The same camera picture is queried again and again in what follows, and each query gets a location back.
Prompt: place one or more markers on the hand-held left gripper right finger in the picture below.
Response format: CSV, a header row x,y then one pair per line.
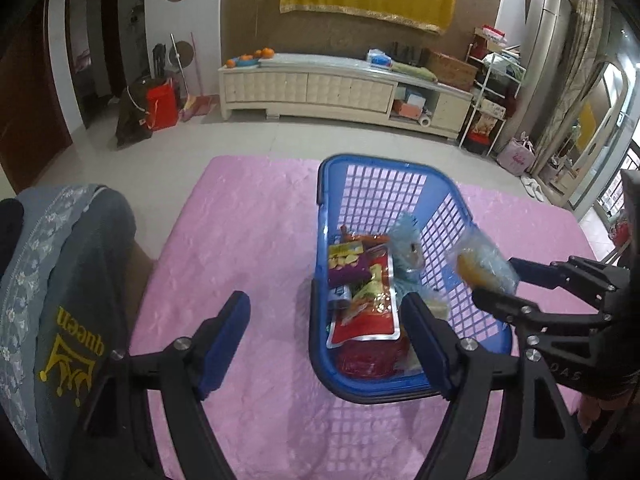
x,y
425,345

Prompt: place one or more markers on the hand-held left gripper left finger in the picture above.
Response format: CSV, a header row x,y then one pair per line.
x,y
225,345

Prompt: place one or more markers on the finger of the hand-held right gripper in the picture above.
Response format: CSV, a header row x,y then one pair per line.
x,y
500,302
530,269

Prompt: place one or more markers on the clear packet orange snack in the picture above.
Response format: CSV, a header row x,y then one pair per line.
x,y
480,265

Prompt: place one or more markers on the plain red snack packet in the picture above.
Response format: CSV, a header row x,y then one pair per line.
x,y
367,362

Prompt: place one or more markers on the red snack packet green label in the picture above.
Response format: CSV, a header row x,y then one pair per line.
x,y
367,322

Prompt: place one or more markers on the small blue snack packet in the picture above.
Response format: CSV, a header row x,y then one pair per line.
x,y
340,294

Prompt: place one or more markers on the light blue snack packet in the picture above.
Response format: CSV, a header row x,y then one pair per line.
x,y
407,240

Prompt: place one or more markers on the purple and yellow snack packet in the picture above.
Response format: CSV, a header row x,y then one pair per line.
x,y
345,265

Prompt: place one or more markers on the orange snack bar packet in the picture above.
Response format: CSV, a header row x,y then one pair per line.
x,y
367,237

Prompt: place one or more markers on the blue plastic basket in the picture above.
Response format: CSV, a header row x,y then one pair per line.
x,y
345,161

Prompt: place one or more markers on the person's right hand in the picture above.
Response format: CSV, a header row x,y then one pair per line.
x,y
597,417

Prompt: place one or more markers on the white slipper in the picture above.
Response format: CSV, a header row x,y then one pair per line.
x,y
536,193
527,181

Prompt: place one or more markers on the red garment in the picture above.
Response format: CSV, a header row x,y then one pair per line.
x,y
620,232

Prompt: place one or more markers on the pink bag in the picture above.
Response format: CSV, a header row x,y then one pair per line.
x,y
517,157

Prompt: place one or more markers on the pink quilted mat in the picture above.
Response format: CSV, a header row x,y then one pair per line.
x,y
250,220

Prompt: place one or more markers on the red and yellow box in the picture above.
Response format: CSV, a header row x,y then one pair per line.
x,y
482,127

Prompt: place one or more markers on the small white box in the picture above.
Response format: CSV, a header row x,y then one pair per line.
x,y
492,107

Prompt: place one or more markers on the grey printed garment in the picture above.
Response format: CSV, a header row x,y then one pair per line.
x,y
75,270

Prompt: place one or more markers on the white shelf rack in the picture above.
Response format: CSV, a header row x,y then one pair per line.
x,y
472,105

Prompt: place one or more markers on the white paper roll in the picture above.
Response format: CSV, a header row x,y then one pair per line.
x,y
425,121

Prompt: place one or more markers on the patterned curtain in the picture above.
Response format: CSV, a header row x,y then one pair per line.
x,y
575,75

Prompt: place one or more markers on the orange box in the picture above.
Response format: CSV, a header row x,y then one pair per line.
x,y
407,109

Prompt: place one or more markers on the teal box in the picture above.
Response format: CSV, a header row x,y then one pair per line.
x,y
414,95

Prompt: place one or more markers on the stack of folded clothes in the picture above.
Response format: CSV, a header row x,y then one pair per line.
x,y
507,57

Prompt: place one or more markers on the cardboard box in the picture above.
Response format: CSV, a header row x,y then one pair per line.
x,y
450,69

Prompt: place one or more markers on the folded green cloth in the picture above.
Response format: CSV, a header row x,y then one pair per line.
x,y
412,71

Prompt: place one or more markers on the silver standing air conditioner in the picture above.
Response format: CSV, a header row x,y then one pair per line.
x,y
547,35

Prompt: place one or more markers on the red and white box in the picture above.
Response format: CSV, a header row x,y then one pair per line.
x,y
492,35

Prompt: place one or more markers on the pink broom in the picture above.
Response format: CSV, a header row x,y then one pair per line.
x,y
197,105

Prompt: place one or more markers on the black cloth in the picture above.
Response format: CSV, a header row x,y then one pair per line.
x,y
10,230

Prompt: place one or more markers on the black bag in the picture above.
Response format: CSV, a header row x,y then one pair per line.
x,y
131,120

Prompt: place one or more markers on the red paper bag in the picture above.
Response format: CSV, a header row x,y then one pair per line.
x,y
162,107

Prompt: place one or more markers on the blue tissue box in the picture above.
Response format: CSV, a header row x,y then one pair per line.
x,y
378,57

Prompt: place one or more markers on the cream low cabinet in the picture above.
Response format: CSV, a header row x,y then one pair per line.
x,y
310,90

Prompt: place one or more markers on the white pole with disc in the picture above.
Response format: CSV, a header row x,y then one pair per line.
x,y
177,55

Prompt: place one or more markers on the brown wooden door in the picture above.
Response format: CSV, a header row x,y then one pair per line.
x,y
30,110

